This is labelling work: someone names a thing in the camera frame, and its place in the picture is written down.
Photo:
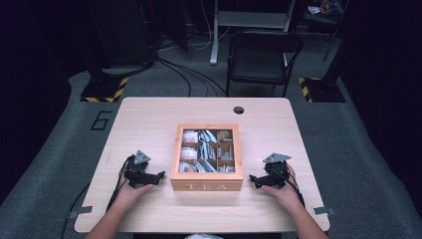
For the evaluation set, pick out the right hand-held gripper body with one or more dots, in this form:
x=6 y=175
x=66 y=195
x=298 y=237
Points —
x=280 y=169

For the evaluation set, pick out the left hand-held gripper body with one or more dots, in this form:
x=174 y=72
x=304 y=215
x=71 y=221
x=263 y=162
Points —
x=136 y=169

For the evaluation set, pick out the wooden tea box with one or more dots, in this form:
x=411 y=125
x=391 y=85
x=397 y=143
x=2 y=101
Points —
x=207 y=184

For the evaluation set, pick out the person's right hand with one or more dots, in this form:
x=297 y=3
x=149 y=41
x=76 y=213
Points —
x=283 y=195

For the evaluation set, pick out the person's left hand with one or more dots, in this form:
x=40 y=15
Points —
x=129 y=195

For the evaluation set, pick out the assorted tea bags pile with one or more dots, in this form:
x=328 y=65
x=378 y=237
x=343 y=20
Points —
x=207 y=151

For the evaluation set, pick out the grey tape strip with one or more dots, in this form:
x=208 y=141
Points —
x=81 y=211
x=323 y=210

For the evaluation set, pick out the person's white clothing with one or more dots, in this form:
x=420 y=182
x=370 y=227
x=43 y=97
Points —
x=202 y=236

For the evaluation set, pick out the hazard striped black stand base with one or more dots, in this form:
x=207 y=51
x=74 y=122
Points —
x=323 y=89
x=103 y=89

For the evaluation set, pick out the black folding chair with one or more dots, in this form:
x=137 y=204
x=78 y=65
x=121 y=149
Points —
x=262 y=63

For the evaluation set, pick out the dark equipment cabinet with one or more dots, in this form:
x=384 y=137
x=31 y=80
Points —
x=119 y=33

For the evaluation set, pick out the dark cluttered side table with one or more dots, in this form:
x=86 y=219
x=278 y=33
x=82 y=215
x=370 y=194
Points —
x=323 y=13

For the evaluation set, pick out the white metal desk frame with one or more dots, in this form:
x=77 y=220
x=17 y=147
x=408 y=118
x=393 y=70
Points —
x=215 y=40

